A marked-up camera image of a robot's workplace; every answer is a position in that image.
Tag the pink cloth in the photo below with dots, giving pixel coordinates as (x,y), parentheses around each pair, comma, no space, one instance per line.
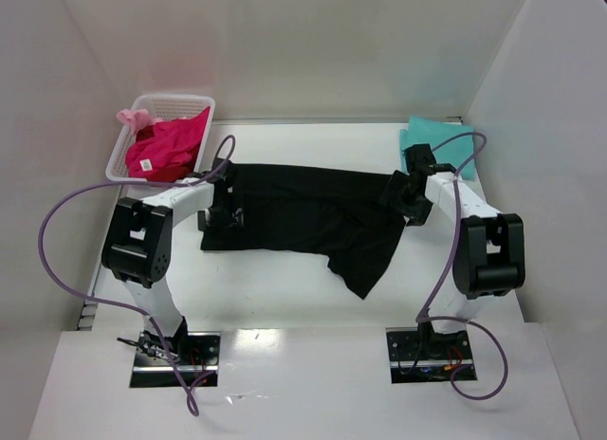
(135,119)

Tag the folded teal t shirt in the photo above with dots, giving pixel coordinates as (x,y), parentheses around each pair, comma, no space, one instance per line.
(421,131)

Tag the white plastic basket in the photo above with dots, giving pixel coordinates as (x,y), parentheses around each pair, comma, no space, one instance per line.
(162,106)

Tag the magenta t shirt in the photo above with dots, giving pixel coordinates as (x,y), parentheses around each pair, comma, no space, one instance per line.
(168,150)

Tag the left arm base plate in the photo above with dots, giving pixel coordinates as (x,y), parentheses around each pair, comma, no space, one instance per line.
(199,364)

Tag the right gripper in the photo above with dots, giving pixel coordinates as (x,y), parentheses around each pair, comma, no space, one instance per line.
(401,199)

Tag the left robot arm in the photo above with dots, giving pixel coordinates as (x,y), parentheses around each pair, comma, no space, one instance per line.
(138,247)

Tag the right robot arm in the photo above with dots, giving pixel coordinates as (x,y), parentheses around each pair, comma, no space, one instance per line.
(486,259)

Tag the black t shirt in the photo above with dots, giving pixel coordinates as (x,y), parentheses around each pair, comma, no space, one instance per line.
(312,210)

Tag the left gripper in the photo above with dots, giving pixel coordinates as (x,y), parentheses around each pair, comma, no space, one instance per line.
(220,217)

